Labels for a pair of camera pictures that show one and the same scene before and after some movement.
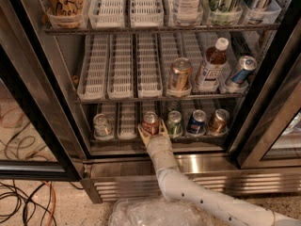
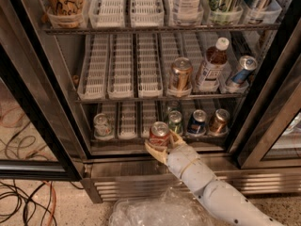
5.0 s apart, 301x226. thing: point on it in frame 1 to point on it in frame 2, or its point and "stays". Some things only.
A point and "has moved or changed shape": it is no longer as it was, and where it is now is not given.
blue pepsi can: (197, 121) stays
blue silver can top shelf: (259, 4) stays
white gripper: (159, 144) to (179, 160)
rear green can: (175, 105) stays
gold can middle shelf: (181, 79) stays
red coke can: (150, 123) has moved or changed shape
